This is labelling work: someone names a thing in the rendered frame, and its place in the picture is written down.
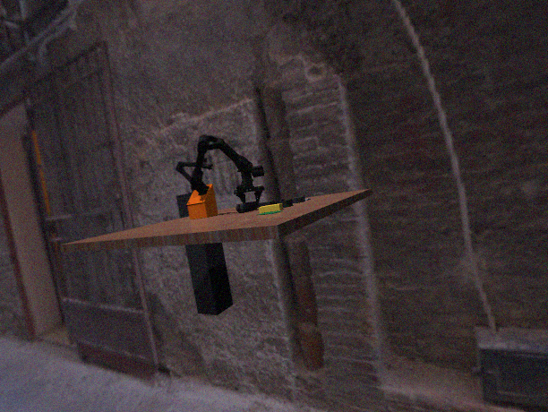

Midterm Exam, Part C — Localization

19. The yellow rectangular block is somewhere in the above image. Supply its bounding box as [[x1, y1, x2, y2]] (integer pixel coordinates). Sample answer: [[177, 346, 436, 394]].
[[259, 203, 283, 213]]

